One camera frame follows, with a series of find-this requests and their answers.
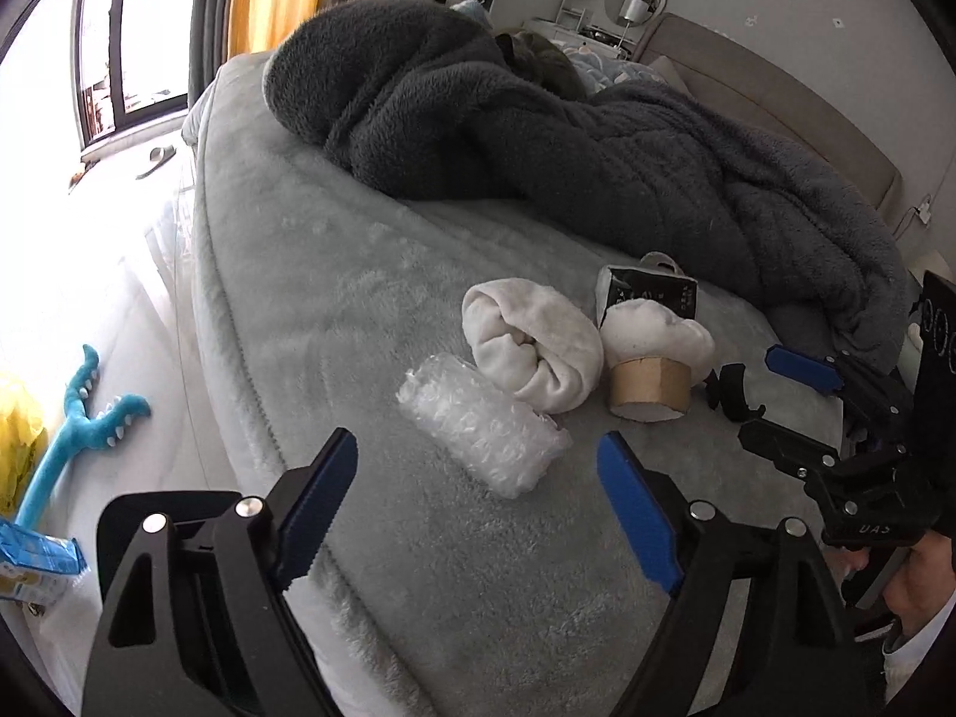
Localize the brown tape roll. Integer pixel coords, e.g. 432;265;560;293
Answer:
609;358;692;424

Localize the clear bubble wrap roll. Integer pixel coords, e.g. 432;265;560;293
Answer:
396;353;572;498

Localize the white tissue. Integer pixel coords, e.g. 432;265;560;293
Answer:
599;298;716;385

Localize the black paper box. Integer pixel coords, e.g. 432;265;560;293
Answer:
595;251;698;327

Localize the white cloth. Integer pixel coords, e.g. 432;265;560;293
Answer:
462;278;605;415

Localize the person right hand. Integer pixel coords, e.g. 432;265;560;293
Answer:
883;531;954;639

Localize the blue plush toy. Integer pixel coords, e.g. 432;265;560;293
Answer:
14;345;151;529

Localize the blue pet food bag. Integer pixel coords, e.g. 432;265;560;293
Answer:
0;520;87;607

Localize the yellow plastic bag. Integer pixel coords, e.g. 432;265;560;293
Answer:
0;376;48;520

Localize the beige headboard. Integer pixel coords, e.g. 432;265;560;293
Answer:
633;15;903;220

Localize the grey slipper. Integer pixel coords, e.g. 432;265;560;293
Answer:
138;146;177;180

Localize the brown plush pillow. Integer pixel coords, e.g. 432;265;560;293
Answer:
494;29;587;100

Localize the dark grey fluffy blanket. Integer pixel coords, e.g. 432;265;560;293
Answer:
264;0;909;372

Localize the window frame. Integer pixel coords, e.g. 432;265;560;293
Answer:
71;0;193;162

